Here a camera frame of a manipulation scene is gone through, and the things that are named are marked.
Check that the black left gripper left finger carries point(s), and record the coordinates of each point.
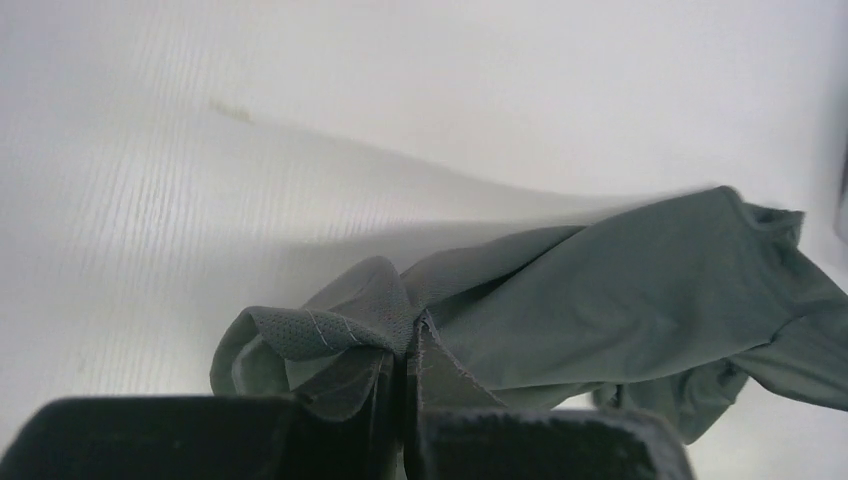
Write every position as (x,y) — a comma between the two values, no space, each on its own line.
(340,424)

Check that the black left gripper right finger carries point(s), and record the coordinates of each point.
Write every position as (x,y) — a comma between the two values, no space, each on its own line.
(456,429)

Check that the dark grey t shirt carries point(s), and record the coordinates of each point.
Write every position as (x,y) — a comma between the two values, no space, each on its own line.
(668,308)

